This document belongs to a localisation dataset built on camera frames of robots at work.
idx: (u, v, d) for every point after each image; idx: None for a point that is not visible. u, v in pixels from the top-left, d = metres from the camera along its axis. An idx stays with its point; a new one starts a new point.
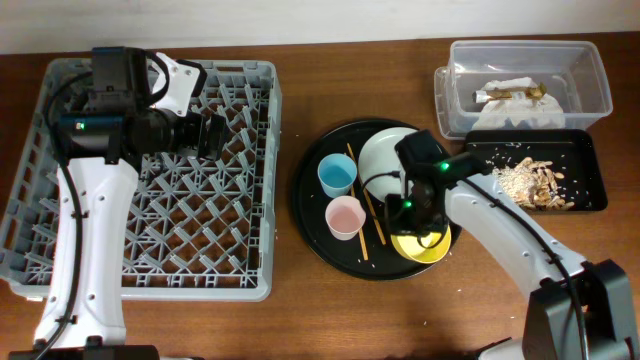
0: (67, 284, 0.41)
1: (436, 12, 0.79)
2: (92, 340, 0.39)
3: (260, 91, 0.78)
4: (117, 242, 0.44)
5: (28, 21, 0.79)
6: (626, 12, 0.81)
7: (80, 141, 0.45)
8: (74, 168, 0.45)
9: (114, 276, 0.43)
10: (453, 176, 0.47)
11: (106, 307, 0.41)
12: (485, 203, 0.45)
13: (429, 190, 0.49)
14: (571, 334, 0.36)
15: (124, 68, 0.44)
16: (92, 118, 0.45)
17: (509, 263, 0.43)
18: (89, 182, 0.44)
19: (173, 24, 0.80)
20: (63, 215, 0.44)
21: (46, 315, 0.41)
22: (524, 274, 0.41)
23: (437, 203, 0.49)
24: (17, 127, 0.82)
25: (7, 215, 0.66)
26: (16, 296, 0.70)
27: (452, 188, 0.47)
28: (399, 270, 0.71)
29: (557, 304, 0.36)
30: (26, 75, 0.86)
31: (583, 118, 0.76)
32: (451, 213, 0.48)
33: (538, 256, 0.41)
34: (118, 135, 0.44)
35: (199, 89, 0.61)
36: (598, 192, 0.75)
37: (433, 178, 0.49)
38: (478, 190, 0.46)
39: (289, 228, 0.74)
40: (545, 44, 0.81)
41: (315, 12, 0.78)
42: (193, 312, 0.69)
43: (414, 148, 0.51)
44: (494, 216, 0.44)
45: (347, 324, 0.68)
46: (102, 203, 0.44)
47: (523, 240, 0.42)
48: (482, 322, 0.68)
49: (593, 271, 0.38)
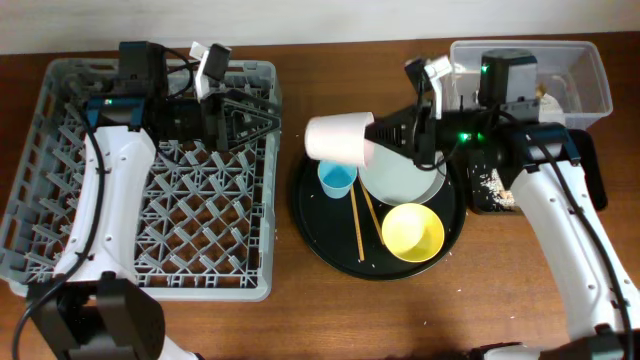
0: (87, 228, 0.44)
1: (436, 12, 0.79)
2: (106, 274, 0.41)
3: (260, 91, 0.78)
4: (134, 200, 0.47)
5: (29, 21, 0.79)
6: (626, 11, 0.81)
7: (108, 117, 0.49)
8: (100, 136, 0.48)
9: (130, 229, 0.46)
10: (536, 143, 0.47)
11: (120, 251, 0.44)
12: (566, 210, 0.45)
13: (501, 155, 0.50)
14: None
15: (147, 60, 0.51)
16: (118, 99, 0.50)
17: (563, 280, 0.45)
18: (113, 144, 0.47)
19: (173, 24, 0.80)
20: (88, 170, 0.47)
21: (67, 252, 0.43)
22: (578, 302, 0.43)
23: (505, 168, 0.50)
24: (17, 127, 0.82)
25: (7, 215, 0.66)
26: (15, 296, 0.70)
27: (532, 172, 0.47)
28: (399, 270, 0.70)
29: (608, 353, 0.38)
30: (27, 76, 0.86)
31: (583, 118, 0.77)
32: (518, 195, 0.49)
33: (602, 291, 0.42)
34: (141, 112, 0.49)
35: (216, 72, 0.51)
36: (598, 193, 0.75)
37: (509, 144, 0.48)
38: (564, 196, 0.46)
39: (288, 227, 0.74)
40: (546, 44, 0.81)
41: (315, 12, 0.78)
42: (192, 311, 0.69)
43: (511, 79, 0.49)
44: (567, 224, 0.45)
45: (347, 324, 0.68)
46: (124, 163, 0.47)
47: (594, 273, 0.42)
48: (482, 321, 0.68)
49: None
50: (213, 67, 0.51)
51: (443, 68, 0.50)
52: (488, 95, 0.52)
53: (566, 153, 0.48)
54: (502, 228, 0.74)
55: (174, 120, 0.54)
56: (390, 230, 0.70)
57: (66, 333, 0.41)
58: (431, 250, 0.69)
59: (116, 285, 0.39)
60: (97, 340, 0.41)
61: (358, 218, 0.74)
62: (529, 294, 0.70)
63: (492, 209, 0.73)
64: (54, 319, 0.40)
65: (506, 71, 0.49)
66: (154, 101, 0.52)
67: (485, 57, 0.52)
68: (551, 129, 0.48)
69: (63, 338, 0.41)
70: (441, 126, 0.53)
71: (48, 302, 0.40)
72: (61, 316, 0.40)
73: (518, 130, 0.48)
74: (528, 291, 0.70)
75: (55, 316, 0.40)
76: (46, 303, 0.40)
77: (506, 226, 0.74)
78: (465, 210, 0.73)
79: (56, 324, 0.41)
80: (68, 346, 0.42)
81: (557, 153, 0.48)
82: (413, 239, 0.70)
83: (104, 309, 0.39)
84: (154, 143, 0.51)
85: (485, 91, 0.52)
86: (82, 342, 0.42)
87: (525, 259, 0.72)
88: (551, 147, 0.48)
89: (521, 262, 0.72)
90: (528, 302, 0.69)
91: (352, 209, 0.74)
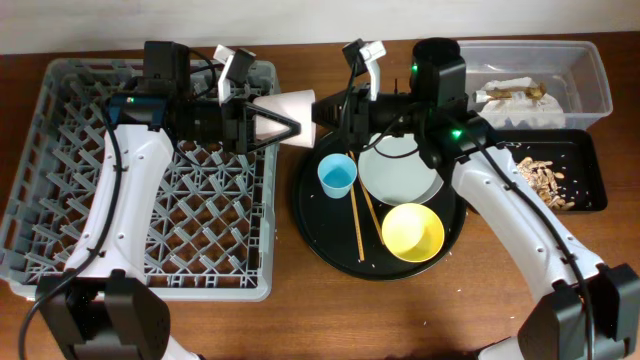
0: (100, 224, 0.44)
1: (436, 11, 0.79)
2: (115, 273, 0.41)
3: (260, 91, 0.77)
4: (148, 199, 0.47)
5: (29, 20, 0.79)
6: (625, 11, 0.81)
7: (129, 114, 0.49)
8: (121, 132, 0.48)
9: (142, 228, 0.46)
10: (468, 140, 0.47)
11: (132, 251, 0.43)
12: (501, 186, 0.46)
13: (436, 157, 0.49)
14: (578, 333, 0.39)
15: (171, 61, 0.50)
16: (140, 98, 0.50)
17: (520, 257, 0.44)
18: (132, 143, 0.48)
19: (173, 23, 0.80)
20: (105, 169, 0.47)
21: (79, 248, 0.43)
22: (535, 268, 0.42)
23: (443, 169, 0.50)
24: (17, 127, 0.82)
25: (7, 214, 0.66)
26: (15, 296, 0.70)
27: (464, 163, 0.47)
28: (399, 270, 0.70)
29: (569, 308, 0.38)
30: (27, 76, 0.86)
31: (583, 118, 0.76)
32: (458, 186, 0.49)
33: (554, 254, 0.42)
34: (162, 112, 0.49)
35: (239, 76, 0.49)
36: (598, 192, 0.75)
37: (442, 145, 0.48)
38: (496, 171, 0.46)
39: (289, 227, 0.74)
40: (546, 44, 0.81)
41: (314, 12, 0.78)
42: (193, 311, 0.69)
43: (441, 85, 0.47)
44: (507, 199, 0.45)
45: (347, 324, 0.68)
46: (142, 163, 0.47)
47: (540, 236, 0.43)
48: (481, 321, 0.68)
49: (608, 274, 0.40)
50: (238, 72, 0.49)
51: (378, 52, 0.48)
52: (416, 89, 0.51)
53: (496, 147, 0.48)
54: None
55: (194, 120, 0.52)
56: (390, 229, 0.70)
57: (72, 328, 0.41)
58: (431, 250, 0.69)
59: (126, 285, 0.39)
60: (103, 336, 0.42)
61: (358, 217, 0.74)
62: (529, 294, 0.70)
63: None
64: (62, 314, 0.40)
65: (434, 74, 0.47)
66: (175, 102, 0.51)
67: (415, 56, 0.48)
68: (480, 125, 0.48)
69: (68, 332, 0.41)
70: (375, 107, 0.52)
71: (57, 295, 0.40)
72: (68, 310, 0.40)
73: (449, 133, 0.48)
74: (528, 290, 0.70)
75: (63, 310, 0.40)
76: (55, 297, 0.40)
77: None
78: (464, 210, 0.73)
79: (63, 318, 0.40)
80: (73, 341, 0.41)
81: (487, 144, 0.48)
82: (413, 239, 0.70)
83: (111, 307, 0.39)
84: (173, 142, 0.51)
85: (414, 84, 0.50)
86: (87, 337, 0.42)
87: None
88: (482, 143, 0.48)
89: None
90: (528, 302, 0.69)
91: (353, 209, 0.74)
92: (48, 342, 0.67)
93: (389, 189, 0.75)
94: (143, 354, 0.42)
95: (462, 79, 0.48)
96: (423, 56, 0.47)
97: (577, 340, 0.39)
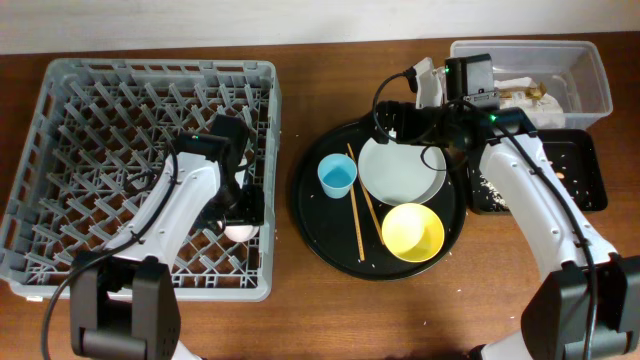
0: (145, 219, 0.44)
1: (435, 12, 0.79)
2: (149, 258, 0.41)
3: (260, 91, 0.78)
4: (194, 210, 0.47)
5: (28, 20, 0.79)
6: (625, 11, 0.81)
7: (187, 148, 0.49)
8: (183, 156, 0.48)
9: (181, 235, 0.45)
10: (500, 129, 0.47)
11: (167, 247, 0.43)
12: (526, 171, 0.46)
13: (468, 139, 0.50)
14: (579, 318, 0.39)
15: (238, 129, 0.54)
16: (205, 138, 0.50)
17: (536, 241, 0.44)
18: (189, 163, 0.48)
19: (173, 24, 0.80)
20: (162, 177, 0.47)
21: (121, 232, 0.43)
22: (547, 250, 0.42)
23: (473, 151, 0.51)
24: (17, 126, 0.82)
25: (7, 214, 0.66)
26: (16, 295, 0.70)
27: (494, 145, 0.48)
28: (399, 270, 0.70)
29: (573, 287, 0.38)
30: (27, 75, 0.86)
31: (583, 118, 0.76)
32: (486, 171, 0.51)
33: (568, 238, 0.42)
34: (219, 151, 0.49)
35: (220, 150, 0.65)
36: (598, 193, 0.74)
37: (476, 128, 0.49)
38: (523, 156, 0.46)
39: (289, 228, 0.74)
40: (546, 44, 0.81)
41: (314, 12, 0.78)
42: (192, 311, 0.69)
43: (468, 74, 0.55)
44: (530, 185, 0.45)
45: (347, 324, 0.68)
46: (195, 182, 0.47)
47: (556, 220, 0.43)
48: (481, 321, 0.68)
49: (620, 264, 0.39)
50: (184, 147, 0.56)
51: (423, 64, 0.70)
52: (452, 91, 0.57)
53: (527, 135, 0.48)
54: (502, 229, 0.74)
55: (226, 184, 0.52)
56: (390, 230, 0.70)
57: (92, 305, 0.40)
58: (431, 250, 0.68)
59: (155, 269, 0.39)
60: (116, 329, 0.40)
61: (358, 218, 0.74)
62: (529, 294, 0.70)
63: (493, 208, 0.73)
64: (88, 289, 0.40)
65: (462, 65, 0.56)
66: (231, 149, 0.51)
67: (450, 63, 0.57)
68: (515, 113, 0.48)
69: (88, 311, 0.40)
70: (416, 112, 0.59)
71: (88, 271, 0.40)
72: (95, 286, 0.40)
73: (483, 117, 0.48)
74: (528, 290, 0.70)
75: (91, 288, 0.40)
76: (86, 271, 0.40)
77: (506, 226, 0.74)
78: (465, 210, 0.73)
79: (89, 297, 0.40)
80: (87, 325, 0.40)
81: (519, 132, 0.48)
82: (413, 239, 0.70)
83: (137, 290, 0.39)
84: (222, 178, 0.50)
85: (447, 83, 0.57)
86: (102, 326, 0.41)
87: (526, 259, 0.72)
88: (512, 132, 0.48)
89: (522, 262, 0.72)
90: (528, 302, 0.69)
91: (353, 210, 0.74)
92: (47, 342, 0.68)
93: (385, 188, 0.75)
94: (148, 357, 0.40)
95: (487, 74, 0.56)
96: (460, 59, 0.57)
97: (580, 322, 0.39)
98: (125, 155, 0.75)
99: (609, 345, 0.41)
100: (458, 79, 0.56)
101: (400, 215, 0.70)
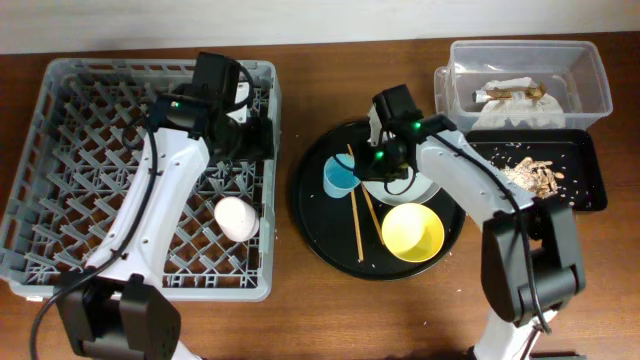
0: (127, 225, 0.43)
1: (435, 12, 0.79)
2: (135, 277, 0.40)
3: (260, 91, 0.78)
4: (177, 203, 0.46)
5: (28, 20, 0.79)
6: (625, 11, 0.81)
7: (169, 118, 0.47)
8: (164, 135, 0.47)
9: (166, 236, 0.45)
10: (423, 133, 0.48)
11: (153, 255, 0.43)
12: (452, 154, 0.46)
13: (403, 148, 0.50)
14: (519, 261, 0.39)
15: (228, 77, 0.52)
16: (187, 101, 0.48)
17: (473, 211, 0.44)
18: (171, 148, 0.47)
19: (173, 23, 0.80)
20: (140, 170, 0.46)
21: (102, 246, 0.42)
22: (480, 211, 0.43)
23: (410, 161, 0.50)
24: (17, 126, 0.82)
25: (7, 214, 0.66)
26: (15, 296, 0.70)
27: (421, 142, 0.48)
28: (399, 270, 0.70)
29: (505, 233, 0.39)
30: (27, 75, 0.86)
31: (583, 118, 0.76)
32: (423, 168, 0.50)
33: (495, 195, 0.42)
34: (204, 122, 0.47)
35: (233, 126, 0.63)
36: (598, 193, 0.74)
37: (406, 136, 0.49)
38: (446, 143, 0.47)
39: (289, 227, 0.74)
40: (547, 44, 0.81)
41: (314, 12, 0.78)
42: (193, 311, 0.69)
43: (390, 100, 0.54)
44: (457, 164, 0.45)
45: (347, 324, 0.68)
46: (178, 169, 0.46)
47: (482, 183, 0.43)
48: (481, 321, 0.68)
49: (543, 204, 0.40)
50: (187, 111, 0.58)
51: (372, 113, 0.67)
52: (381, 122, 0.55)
53: (448, 130, 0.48)
54: None
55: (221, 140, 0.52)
56: (390, 229, 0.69)
57: (84, 325, 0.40)
58: (430, 250, 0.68)
59: (144, 290, 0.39)
60: (110, 337, 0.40)
61: (358, 218, 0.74)
62: None
63: None
64: (76, 310, 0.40)
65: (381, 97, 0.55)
66: (219, 112, 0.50)
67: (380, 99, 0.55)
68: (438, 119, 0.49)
69: (80, 329, 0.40)
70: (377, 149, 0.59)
71: (75, 291, 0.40)
72: (83, 309, 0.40)
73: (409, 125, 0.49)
74: None
75: (78, 307, 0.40)
76: (72, 292, 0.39)
77: None
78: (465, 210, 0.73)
79: (78, 315, 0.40)
80: (83, 338, 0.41)
81: (441, 130, 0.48)
82: (413, 239, 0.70)
83: (125, 312, 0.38)
84: (209, 149, 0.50)
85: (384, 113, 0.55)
86: (97, 336, 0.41)
87: None
88: (437, 133, 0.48)
89: None
90: None
91: (353, 210, 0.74)
92: (47, 342, 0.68)
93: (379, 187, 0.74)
94: None
95: (406, 94, 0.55)
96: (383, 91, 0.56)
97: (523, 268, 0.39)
98: (125, 155, 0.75)
99: (558, 292, 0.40)
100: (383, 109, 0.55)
101: (397, 217, 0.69)
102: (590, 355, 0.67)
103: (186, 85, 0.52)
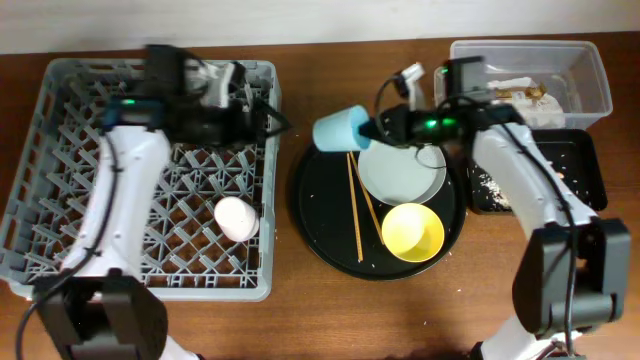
0: (97, 223, 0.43)
1: (435, 12, 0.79)
2: (112, 272, 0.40)
3: (260, 91, 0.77)
4: (145, 196, 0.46)
5: (27, 21, 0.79)
6: (625, 11, 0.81)
7: (124, 117, 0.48)
8: (120, 133, 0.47)
9: (139, 230, 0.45)
10: (490, 118, 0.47)
11: (128, 249, 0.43)
12: (513, 150, 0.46)
13: (461, 133, 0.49)
14: (559, 274, 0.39)
15: (178, 67, 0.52)
16: (140, 99, 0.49)
17: (523, 213, 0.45)
18: (129, 144, 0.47)
19: (173, 23, 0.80)
20: (101, 169, 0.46)
21: (75, 248, 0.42)
22: (532, 215, 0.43)
23: (467, 144, 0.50)
24: (17, 126, 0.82)
25: (7, 214, 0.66)
26: (15, 296, 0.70)
27: (484, 131, 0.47)
28: (399, 270, 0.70)
29: (554, 244, 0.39)
30: (26, 75, 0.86)
31: (583, 118, 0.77)
32: (477, 156, 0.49)
33: (550, 203, 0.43)
34: (161, 113, 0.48)
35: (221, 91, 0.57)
36: (597, 193, 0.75)
37: (467, 117, 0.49)
38: (510, 138, 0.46)
39: (289, 227, 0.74)
40: (546, 44, 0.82)
41: (314, 12, 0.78)
42: (193, 311, 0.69)
43: (462, 75, 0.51)
44: (518, 162, 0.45)
45: (347, 324, 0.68)
46: (138, 163, 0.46)
47: (541, 188, 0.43)
48: (481, 321, 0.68)
49: (600, 224, 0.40)
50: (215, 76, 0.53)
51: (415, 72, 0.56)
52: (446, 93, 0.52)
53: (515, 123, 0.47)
54: (502, 229, 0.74)
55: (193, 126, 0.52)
56: (390, 229, 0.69)
57: (69, 328, 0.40)
58: (431, 250, 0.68)
59: (124, 284, 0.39)
60: (99, 337, 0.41)
61: (358, 219, 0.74)
62: None
63: (493, 209, 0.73)
64: (58, 315, 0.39)
65: (454, 69, 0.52)
66: (176, 103, 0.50)
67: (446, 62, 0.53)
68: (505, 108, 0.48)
69: (66, 333, 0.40)
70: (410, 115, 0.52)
71: (54, 296, 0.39)
72: (65, 312, 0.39)
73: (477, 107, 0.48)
74: None
75: (59, 312, 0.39)
76: (51, 298, 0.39)
77: (506, 226, 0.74)
78: (465, 210, 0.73)
79: (61, 319, 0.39)
80: (70, 342, 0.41)
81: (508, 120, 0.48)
82: (413, 239, 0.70)
83: (109, 307, 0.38)
84: (168, 140, 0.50)
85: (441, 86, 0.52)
86: (85, 338, 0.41)
87: None
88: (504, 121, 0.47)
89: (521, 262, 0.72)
90: None
91: (352, 210, 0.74)
92: (47, 342, 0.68)
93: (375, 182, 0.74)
94: (141, 355, 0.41)
95: (478, 69, 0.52)
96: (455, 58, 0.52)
97: (561, 282, 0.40)
98: None
99: (591, 313, 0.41)
100: (453, 79, 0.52)
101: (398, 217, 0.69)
102: (591, 355, 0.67)
103: (142, 80, 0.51)
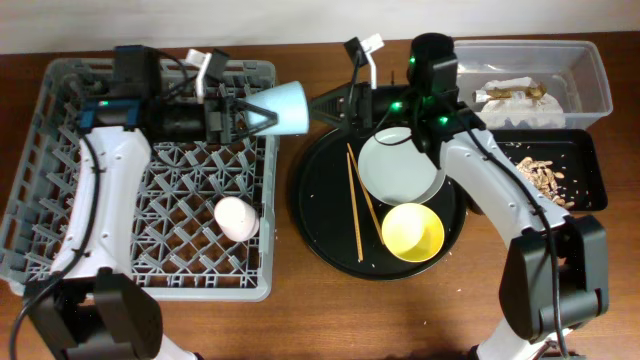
0: (83, 223, 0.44)
1: (436, 11, 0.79)
2: (102, 270, 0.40)
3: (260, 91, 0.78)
4: (129, 195, 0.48)
5: (28, 21, 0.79)
6: (625, 11, 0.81)
7: (102, 119, 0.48)
8: (99, 133, 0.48)
9: (125, 230, 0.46)
10: (450, 130, 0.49)
11: (116, 247, 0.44)
12: (479, 158, 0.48)
13: (426, 142, 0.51)
14: (545, 280, 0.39)
15: (148, 66, 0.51)
16: (113, 99, 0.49)
17: (499, 219, 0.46)
18: (107, 145, 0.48)
19: (173, 23, 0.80)
20: (83, 172, 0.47)
21: (63, 250, 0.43)
22: (507, 222, 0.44)
23: (432, 154, 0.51)
24: (16, 127, 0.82)
25: (7, 214, 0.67)
26: (15, 296, 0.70)
27: (449, 142, 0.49)
28: (399, 270, 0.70)
29: (535, 250, 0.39)
30: (26, 74, 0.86)
31: (583, 118, 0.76)
32: (447, 167, 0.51)
33: (523, 207, 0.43)
34: (137, 113, 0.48)
35: (216, 75, 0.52)
36: (598, 193, 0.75)
37: (432, 131, 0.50)
38: (474, 146, 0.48)
39: (288, 227, 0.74)
40: (546, 44, 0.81)
41: (313, 12, 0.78)
42: (193, 311, 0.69)
43: (434, 79, 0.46)
44: (486, 169, 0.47)
45: (346, 324, 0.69)
46: (119, 162, 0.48)
47: (512, 194, 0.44)
48: (481, 321, 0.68)
49: (574, 224, 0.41)
50: (215, 69, 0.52)
51: (376, 44, 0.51)
52: (415, 84, 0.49)
53: (478, 129, 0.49)
54: None
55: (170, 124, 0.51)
56: (389, 230, 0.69)
57: (64, 331, 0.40)
58: (430, 251, 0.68)
59: (114, 281, 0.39)
60: (95, 338, 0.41)
61: (358, 219, 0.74)
62: None
63: None
64: (51, 319, 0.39)
65: (427, 68, 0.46)
66: (150, 102, 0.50)
67: (413, 47, 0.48)
68: (467, 115, 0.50)
69: (62, 337, 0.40)
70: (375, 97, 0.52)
71: (45, 299, 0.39)
72: (57, 316, 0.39)
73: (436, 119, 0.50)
74: None
75: (51, 314, 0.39)
76: (42, 301, 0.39)
77: None
78: (464, 210, 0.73)
79: (53, 323, 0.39)
80: (66, 346, 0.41)
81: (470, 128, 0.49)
82: (413, 239, 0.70)
83: (101, 306, 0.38)
84: (148, 142, 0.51)
85: (412, 76, 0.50)
86: (81, 341, 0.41)
87: None
88: (464, 129, 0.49)
89: None
90: None
91: (352, 209, 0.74)
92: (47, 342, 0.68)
93: (370, 174, 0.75)
94: (138, 352, 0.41)
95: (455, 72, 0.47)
96: (426, 48, 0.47)
97: (547, 286, 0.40)
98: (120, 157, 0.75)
99: (580, 311, 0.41)
100: (420, 74, 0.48)
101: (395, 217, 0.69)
102: (591, 355, 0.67)
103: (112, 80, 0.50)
